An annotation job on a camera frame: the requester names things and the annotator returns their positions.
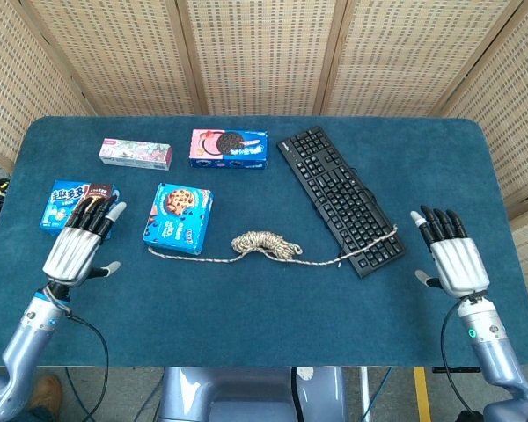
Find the black right hand cable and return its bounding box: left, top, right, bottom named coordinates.
left=439, top=301, right=473, bottom=422

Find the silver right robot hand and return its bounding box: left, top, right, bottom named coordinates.
left=411, top=205, right=490, bottom=298

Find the long white floral box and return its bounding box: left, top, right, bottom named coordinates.
left=99, top=137, right=174, bottom=171

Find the woven bamboo folding screen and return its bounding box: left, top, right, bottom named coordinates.
left=0, top=0, right=528, bottom=326

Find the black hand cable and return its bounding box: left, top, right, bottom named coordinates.
left=48, top=285, right=111, bottom=422
left=439, top=301, right=473, bottom=422

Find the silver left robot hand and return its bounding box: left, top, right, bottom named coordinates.
left=42, top=193, right=128, bottom=287

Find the white table leg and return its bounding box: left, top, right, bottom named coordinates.
left=358, top=367, right=371, bottom=422

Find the grey-blue robot torso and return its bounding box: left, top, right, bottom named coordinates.
left=156, top=367, right=348, bottom=422

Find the brown shoe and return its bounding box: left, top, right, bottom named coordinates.
left=28, top=375, right=64, bottom=414

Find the blue chocolate chip cookie box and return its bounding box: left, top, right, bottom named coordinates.
left=142, top=182, right=215, bottom=256

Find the beige speckled twisted rope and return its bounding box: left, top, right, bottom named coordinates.
left=148, top=224, right=400, bottom=267

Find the pink and blue Oreo box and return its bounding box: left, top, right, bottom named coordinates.
left=188, top=128, right=268, bottom=170

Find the black computer keyboard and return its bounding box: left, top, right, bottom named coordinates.
left=276, top=126, right=407, bottom=280

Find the blue table cloth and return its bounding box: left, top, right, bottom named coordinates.
left=0, top=115, right=528, bottom=368

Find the blue and brown cookie box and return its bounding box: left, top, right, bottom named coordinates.
left=39, top=179, right=121, bottom=241

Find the black left hand cable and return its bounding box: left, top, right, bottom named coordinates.
left=48, top=285, right=111, bottom=422

